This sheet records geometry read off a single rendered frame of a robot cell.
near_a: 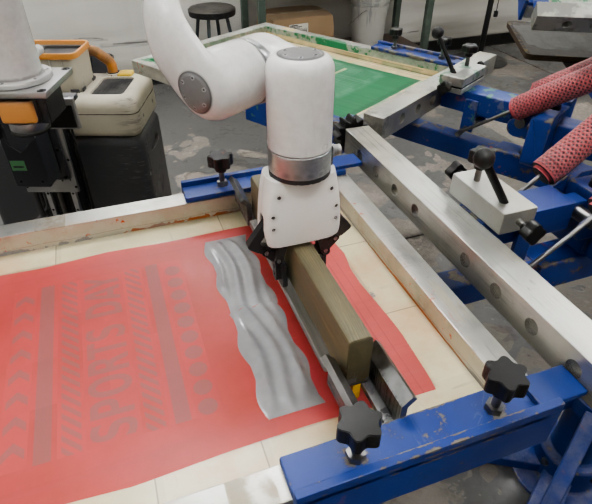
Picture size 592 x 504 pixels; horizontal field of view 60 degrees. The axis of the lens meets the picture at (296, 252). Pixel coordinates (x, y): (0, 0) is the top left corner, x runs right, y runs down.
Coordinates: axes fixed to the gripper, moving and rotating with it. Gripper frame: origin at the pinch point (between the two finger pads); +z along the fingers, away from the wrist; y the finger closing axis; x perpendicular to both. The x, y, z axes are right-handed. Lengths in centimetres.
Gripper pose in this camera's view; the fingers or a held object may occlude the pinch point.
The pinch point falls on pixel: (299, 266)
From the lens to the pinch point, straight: 70.8
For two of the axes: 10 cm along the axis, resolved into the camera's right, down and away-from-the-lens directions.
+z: 0.0, 7.9, 6.1
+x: 3.4, 5.7, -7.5
